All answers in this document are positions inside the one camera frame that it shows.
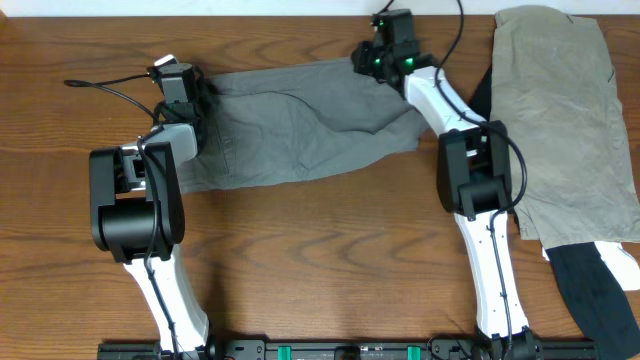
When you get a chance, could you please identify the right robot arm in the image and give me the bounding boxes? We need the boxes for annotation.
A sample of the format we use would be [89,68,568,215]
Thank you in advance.
[351,41,540,359]

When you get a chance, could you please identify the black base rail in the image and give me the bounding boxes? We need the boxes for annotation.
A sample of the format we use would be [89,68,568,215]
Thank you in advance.
[97,337,599,360]

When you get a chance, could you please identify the grey shorts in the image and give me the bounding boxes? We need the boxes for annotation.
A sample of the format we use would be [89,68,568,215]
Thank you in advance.
[178,58,429,194]

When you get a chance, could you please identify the white garment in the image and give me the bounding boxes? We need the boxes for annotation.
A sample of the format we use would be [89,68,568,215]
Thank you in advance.
[542,241,639,292]

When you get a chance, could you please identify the khaki shorts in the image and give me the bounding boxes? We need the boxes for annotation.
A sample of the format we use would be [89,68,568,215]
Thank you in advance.
[491,5,639,249]

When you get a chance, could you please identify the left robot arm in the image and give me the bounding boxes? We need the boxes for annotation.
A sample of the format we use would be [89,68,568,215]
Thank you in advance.
[89,62,215,359]

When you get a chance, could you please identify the black garment with logo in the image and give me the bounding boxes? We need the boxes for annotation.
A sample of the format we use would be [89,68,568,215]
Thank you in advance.
[469,67,492,120]

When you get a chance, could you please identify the dark navy garment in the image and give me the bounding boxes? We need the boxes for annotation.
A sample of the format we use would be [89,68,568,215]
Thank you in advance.
[546,243,639,359]

